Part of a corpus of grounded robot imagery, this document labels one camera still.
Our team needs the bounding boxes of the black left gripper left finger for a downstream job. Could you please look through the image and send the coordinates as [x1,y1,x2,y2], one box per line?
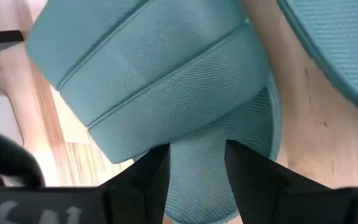
[0,142,171,224]

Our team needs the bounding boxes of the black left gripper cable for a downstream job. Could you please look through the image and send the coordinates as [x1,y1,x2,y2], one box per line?
[0,126,46,189]

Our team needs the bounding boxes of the teal rubber slide sandal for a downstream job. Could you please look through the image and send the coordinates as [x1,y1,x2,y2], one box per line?
[275,0,358,121]
[25,0,282,224]

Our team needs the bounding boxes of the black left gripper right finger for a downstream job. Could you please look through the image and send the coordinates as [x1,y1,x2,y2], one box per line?
[224,139,358,224]

